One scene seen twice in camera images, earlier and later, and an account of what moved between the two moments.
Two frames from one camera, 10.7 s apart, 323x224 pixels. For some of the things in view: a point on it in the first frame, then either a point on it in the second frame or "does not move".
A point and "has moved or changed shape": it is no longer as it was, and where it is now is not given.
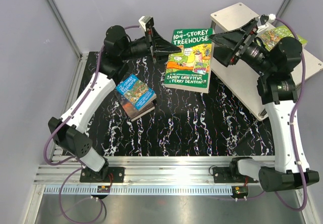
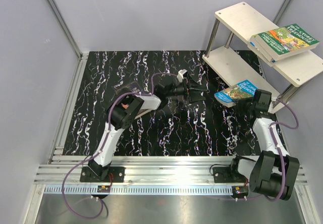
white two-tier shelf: x=244 y=83 does not move
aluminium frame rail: x=144 y=170 does not move
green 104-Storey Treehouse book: x=191 y=68 to x=283 y=42
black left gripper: x=160 y=47 to x=192 y=97
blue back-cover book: x=302 y=40 has moved or changed shape
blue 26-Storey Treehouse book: x=138 y=93 to x=228 y=97
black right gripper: x=233 y=40 to x=240 y=104
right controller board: x=240 y=191 does not move
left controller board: x=104 y=188 does not move
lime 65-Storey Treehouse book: x=271 y=38 has moved or changed shape
